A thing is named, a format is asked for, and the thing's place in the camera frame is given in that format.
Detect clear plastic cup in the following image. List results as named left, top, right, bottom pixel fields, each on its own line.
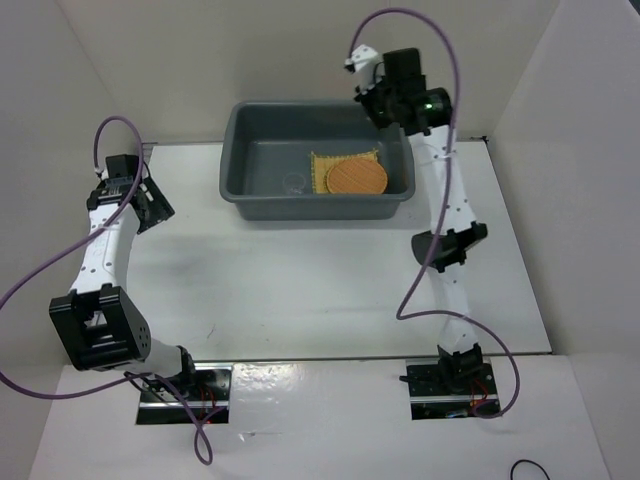
left=282, top=173, right=307, bottom=195

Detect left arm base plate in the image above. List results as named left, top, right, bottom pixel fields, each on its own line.
left=135, top=362, right=233, bottom=426

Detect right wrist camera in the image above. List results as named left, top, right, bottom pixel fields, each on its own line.
left=344, top=44, right=383, bottom=94

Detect grey plastic bin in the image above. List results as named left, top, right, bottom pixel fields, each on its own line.
left=219, top=100, right=416, bottom=221

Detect black cable loop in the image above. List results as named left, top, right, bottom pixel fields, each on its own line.
left=510, top=459, right=552, bottom=480

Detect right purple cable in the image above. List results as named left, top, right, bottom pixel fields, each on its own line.
left=349, top=8, right=522, bottom=421

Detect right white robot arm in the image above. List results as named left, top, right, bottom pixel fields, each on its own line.
left=345, top=45, right=488, bottom=393

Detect round orange woven tray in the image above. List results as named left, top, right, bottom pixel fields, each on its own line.
left=325, top=158, right=388, bottom=195

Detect purple cable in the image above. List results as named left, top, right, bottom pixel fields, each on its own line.
left=349, top=8, right=522, bottom=421
left=0, top=115, right=214, bottom=464

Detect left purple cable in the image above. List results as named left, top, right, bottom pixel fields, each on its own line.
left=0, top=115, right=214, bottom=464

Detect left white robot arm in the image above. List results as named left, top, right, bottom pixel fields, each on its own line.
left=49, top=154, right=199, bottom=400

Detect square bamboo mat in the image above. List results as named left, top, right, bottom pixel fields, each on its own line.
left=309, top=149, right=378, bottom=194

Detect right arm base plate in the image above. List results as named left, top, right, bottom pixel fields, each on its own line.
left=399, top=359, right=501, bottom=420

